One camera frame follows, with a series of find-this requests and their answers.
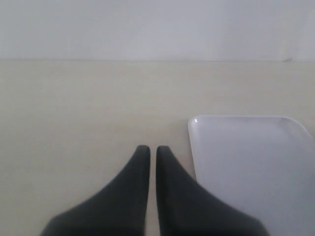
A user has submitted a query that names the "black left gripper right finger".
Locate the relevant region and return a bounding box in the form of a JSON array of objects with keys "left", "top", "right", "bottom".
[{"left": 156, "top": 146, "right": 269, "bottom": 236}]

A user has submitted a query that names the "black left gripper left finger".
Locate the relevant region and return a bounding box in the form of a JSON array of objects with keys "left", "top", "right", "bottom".
[{"left": 41, "top": 145, "right": 150, "bottom": 236}]

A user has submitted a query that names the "white rectangular plastic tray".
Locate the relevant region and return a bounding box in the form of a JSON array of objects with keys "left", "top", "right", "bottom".
[{"left": 188, "top": 115, "right": 315, "bottom": 236}]

